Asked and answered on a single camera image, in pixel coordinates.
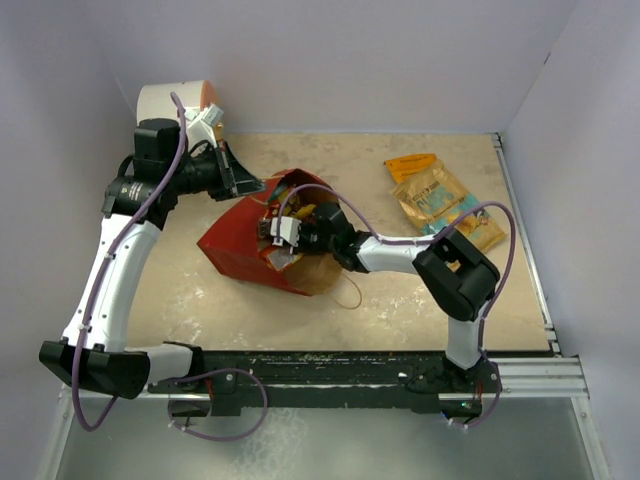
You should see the brown chips bag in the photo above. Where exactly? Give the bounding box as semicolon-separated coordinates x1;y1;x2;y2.
391;158;506;252

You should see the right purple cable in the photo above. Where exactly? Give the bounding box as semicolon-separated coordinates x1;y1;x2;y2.
277;183;517;354

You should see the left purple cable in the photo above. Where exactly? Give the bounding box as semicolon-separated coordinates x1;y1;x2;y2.
70;91;189;432

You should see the red paper bag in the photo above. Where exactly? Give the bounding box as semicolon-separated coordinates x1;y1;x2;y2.
196;168;364;310

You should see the orange chips bag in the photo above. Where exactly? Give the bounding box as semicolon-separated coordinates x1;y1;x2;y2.
383;153;437;184

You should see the white cylinder device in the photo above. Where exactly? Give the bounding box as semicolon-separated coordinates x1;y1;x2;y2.
136;80;224;146

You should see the orange snack packet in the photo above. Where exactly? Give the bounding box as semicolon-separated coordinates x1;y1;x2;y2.
261;245;303;272

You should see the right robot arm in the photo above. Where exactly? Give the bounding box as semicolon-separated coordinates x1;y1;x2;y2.
271;202;502;391

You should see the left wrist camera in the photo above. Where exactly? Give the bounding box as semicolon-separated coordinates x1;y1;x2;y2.
185;103;224;145

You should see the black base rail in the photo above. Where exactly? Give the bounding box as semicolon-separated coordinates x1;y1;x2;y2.
149;350;501;417

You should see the yellow snack packet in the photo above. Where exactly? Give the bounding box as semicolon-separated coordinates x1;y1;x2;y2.
283;193;316;221

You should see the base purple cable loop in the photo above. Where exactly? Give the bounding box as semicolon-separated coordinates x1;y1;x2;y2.
167;370;269;443

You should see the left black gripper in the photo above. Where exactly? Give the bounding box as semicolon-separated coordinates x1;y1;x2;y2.
167;139;267;202

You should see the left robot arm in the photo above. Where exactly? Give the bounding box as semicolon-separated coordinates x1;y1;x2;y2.
39;118;266;399

